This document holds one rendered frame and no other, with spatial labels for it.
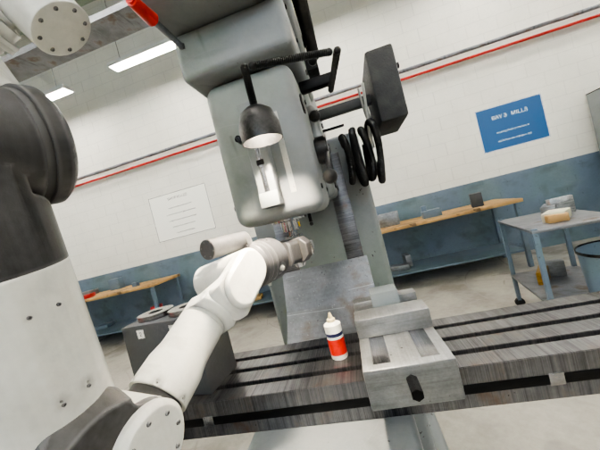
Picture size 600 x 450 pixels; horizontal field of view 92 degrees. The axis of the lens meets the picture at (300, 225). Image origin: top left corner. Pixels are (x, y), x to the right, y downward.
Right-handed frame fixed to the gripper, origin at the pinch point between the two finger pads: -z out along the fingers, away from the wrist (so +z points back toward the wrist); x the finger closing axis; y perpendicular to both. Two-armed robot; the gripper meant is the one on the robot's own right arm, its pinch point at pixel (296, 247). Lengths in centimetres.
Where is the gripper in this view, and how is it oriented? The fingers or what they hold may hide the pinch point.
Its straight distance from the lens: 70.2
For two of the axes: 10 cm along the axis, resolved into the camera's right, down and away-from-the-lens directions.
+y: 2.4, 9.7, 0.1
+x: -8.4, 2.1, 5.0
